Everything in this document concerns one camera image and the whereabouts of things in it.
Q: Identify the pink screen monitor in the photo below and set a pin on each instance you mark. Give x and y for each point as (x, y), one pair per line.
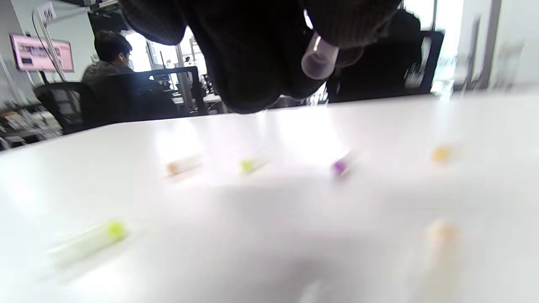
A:
(42, 52)

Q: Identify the black mesh office chair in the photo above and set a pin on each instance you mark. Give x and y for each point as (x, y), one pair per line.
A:
(139, 101)
(379, 71)

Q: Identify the clear purple highlighter cap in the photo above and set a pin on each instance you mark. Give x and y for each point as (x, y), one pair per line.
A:
(318, 63)
(340, 167)

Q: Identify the clear orange highlighter cap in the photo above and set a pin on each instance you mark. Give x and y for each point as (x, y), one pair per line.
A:
(440, 233)
(183, 165)
(442, 154)

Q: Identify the person's left hand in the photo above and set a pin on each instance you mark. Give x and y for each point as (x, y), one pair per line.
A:
(252, 54)

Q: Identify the clear yellow highlighter cap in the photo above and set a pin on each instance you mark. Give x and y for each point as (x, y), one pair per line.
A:
(252, 164)
(113, 230)

